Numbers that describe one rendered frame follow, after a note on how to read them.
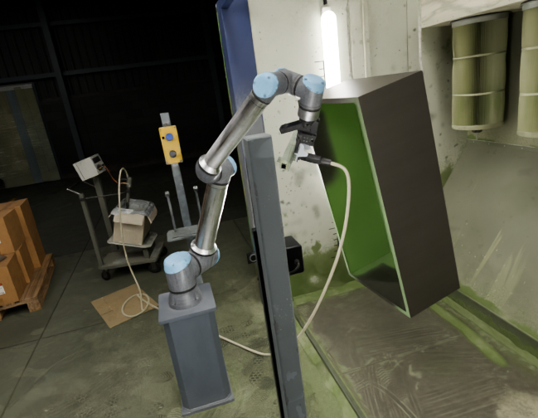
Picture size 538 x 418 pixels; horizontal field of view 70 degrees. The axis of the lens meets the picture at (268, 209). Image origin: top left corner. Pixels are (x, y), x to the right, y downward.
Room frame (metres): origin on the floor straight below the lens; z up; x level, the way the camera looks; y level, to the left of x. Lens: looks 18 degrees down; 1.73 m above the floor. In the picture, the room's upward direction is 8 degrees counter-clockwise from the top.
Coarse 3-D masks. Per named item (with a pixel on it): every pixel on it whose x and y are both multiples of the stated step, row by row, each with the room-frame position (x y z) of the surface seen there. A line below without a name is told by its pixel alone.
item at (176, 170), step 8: (168, 120) 2.80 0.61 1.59; (176, 168) 2.79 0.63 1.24; (176, 176) 2.79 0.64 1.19; (176, 184) 2.79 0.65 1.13; (184, 192) 2.80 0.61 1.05; (184, 200) 2.80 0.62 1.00; (184, 208) 2.79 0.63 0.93; (184, 216) 2.79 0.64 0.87; (184, 224) 2.79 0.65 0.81; (192, 240) 2.80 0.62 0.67; (200, 280) 2.79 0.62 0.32
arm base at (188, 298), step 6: (192, 288) 1.90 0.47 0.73; (198, 288) 1.96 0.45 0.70; (174, 294) 1.87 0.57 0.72; (180, 294) 1.86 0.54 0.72; (186, 294) 1.87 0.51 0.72; (192, 294) 1.88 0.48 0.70; (198, 294) 1.91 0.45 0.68; (168, 300) 1.91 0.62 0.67; (174, 300) 1.87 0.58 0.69; (180, 300) 1.85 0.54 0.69; (186, 300) 1.85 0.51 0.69; (192, 300) 1.87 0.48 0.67; (198, 300) 1.89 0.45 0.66; (174, 306) 1.85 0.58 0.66; (180, 306) 1.84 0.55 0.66; (186, 306) 1.84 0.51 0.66; (192, 306) 1.86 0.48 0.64
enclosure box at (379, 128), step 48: (336, 96) 1.88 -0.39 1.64; (384, 96) 1.71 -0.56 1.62; (336, 144) 2.31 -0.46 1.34; (384, 144) 1.71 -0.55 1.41; (432, 144) 1.80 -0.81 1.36; (336, 192) 2.30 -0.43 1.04; (384, 192) 1.70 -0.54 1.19; (432, 192) 1.80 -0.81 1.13; (384, 240) 2.41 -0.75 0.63; (432, 240) 1.79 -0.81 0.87; (384, 288) 2.06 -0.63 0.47; (432, 288) 1.79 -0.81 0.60
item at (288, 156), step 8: (296, 136) 1.83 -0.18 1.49; (288, 144) 1.77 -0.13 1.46; (288, 152) 1.70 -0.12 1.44; (280, 160) 1.64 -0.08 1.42; (288, 160) 1.64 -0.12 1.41; (304, 160) 1.71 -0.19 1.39; (312, 160) 1.70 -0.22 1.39; (320, 160) 1.69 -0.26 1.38; (328, 160) 1.69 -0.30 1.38; (280, 168) 1.64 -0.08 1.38; (288, 168) 1.63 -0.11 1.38
